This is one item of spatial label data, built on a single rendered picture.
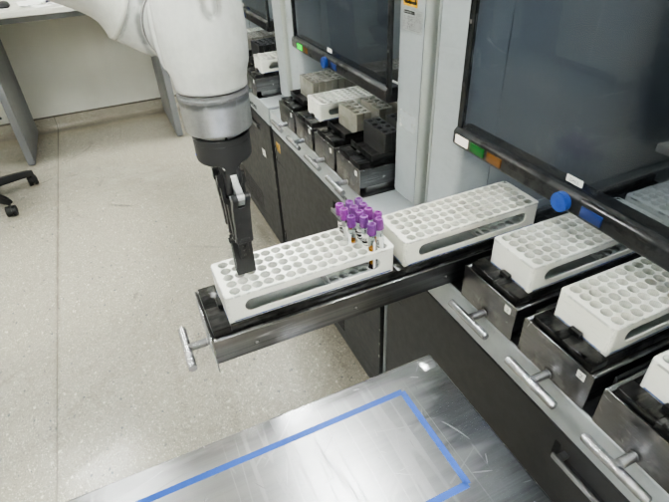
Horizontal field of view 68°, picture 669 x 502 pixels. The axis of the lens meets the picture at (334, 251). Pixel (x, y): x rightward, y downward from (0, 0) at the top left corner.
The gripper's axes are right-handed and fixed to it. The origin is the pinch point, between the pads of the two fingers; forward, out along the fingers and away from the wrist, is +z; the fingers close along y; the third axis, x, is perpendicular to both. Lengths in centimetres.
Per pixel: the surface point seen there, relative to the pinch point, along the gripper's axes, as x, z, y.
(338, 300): -13.1, 10.0, -6.6
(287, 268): -6.5, 4.7, -1.0
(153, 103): -14, 84, 350
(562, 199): -42.7, -8.3, -20.7
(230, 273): 2.4, 3.9, 1.0
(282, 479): 6.1, 8.4, -32.9
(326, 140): -38, 10, 55
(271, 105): -39, 17, 109
